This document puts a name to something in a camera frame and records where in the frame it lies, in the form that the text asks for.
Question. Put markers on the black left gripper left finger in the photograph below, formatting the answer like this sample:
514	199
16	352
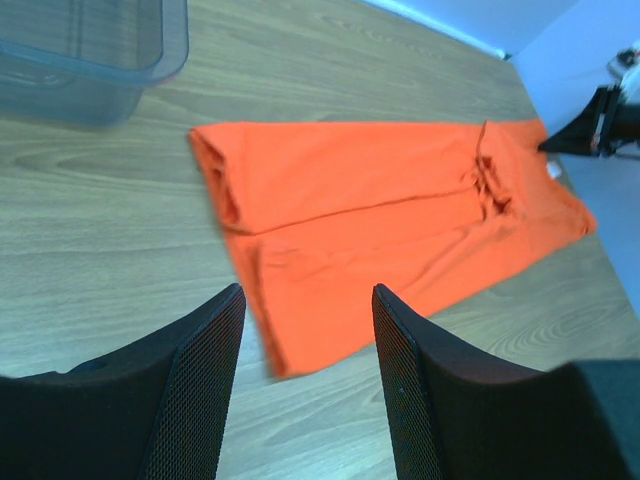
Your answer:
153	409

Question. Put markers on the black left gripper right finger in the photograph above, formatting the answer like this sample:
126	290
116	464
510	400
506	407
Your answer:
457	412

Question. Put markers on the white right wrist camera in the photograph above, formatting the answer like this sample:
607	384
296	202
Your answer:
624	70

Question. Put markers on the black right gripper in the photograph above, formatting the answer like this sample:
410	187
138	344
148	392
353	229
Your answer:
607	126

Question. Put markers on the clear plastic bin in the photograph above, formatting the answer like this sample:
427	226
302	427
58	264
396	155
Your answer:
88	62

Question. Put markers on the orange t shirt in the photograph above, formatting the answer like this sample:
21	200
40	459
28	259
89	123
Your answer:
314	215

